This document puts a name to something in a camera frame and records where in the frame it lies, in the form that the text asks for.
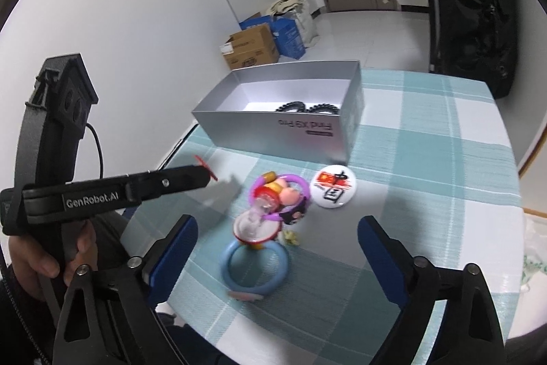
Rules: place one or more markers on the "small red hair clip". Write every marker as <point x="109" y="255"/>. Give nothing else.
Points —
<point x="204" y="165"/>

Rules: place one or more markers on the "red-rimmed round pin badge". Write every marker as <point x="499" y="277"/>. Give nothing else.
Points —
<point x="253" y="230"/>

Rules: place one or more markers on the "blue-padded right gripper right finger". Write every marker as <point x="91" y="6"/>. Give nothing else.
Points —
<point x="403" y="278"/>

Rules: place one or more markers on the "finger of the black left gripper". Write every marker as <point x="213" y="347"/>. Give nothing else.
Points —
<point x="175" y="180"/>

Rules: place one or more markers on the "black backpack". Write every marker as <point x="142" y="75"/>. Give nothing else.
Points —
<point x="478" y="41"/>

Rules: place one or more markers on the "white green plastic bag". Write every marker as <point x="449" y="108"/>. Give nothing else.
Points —
<point x="534" y="249"/>

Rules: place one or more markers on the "small green flower charm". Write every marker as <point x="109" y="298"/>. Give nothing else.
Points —
<point x="291" y="238"/>

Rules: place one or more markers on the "silver cardboard box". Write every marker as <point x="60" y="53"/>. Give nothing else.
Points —
<point x="306" y="110"/>

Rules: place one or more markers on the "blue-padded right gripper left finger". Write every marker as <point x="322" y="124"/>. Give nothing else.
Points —
<point x="159" y="269"/>

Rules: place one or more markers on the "blue cardboard box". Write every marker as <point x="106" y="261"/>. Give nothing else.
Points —
<point x="285" y="32"/>

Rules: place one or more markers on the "white cloth bag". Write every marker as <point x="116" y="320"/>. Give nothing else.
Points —
<point x="299" y="11"/>

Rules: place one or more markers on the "white round China badge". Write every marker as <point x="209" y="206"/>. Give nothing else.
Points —
<point x="333" y="186"/>

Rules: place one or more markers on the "teal plaid tablecloth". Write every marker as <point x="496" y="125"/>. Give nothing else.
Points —
<point x="433" y="165"/>

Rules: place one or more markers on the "brown cardboard box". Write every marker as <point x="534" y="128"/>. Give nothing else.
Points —
<point x="251" y="47"/>

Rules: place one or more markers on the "person's left hand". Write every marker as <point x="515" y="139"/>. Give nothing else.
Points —
<point x="29" y="260"/>

